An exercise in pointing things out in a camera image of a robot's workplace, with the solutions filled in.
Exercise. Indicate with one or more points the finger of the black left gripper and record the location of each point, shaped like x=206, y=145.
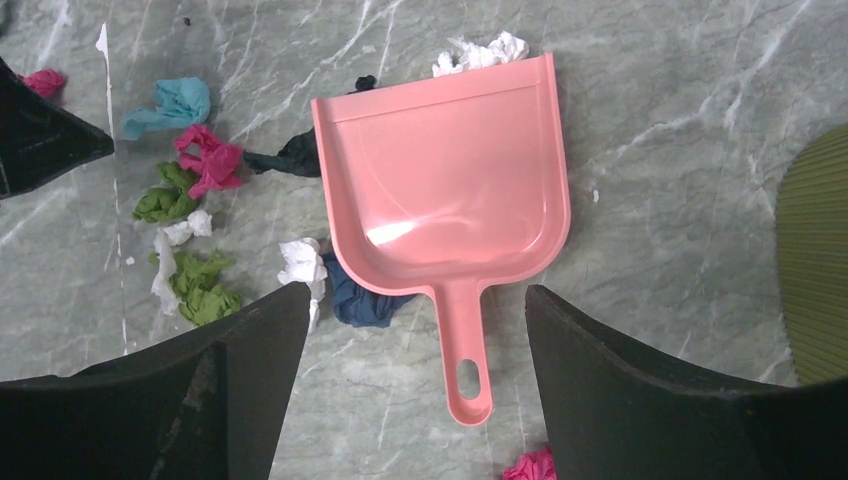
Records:
x=41, y=141

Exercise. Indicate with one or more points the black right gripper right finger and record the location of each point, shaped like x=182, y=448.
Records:
x=617, y=408

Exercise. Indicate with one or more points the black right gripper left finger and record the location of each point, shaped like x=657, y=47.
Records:
x=206, y=404

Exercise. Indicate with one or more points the pink plastic dustpan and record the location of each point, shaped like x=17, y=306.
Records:
x=445, y=187

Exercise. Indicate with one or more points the pink paper scrap front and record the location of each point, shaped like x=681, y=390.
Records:
x=537, y=465

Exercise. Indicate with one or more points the green paper scrap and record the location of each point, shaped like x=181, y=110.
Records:
x=194, y=289

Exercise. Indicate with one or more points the light blue paper scrap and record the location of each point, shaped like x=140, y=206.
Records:
x=178, y=104

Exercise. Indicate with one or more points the white paper scrap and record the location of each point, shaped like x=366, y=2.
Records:
x=304, y=264

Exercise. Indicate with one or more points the dark blue paper scrap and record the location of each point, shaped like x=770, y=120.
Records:
x=357, y=306

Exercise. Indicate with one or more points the magenta paper scrap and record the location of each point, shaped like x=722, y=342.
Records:
x=215, y=162

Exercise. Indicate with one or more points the black paper scrap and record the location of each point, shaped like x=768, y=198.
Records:
x=298, y=157

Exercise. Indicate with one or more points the olive green mesh wastebasket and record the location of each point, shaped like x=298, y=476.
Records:
x=811, y=254

